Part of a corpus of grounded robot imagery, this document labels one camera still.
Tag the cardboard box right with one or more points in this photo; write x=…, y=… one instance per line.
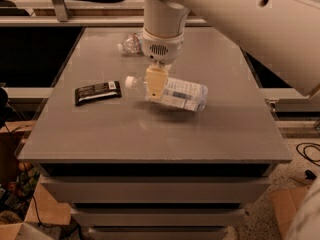
x=285, y=204

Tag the clear crinkled water bottle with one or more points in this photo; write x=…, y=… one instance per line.
x=131, y=44

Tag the blue label plastic bottle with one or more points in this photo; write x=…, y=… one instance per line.
x=177, y=93

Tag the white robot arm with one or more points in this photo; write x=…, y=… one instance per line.
x=283, y=35

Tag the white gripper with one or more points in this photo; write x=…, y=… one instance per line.
x=162, y=49

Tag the cardboard box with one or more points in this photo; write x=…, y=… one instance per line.
x=44, y=216
x=285, y=204

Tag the black snack bar wrapper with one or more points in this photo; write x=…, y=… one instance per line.
x=106, y=90

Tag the metal shelf rail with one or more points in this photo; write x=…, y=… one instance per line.
x=77, y=13

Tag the grey drawer cabinet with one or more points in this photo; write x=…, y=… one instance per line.
x=135, y=170

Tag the cardboard box left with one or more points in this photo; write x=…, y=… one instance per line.
x=44, y=216

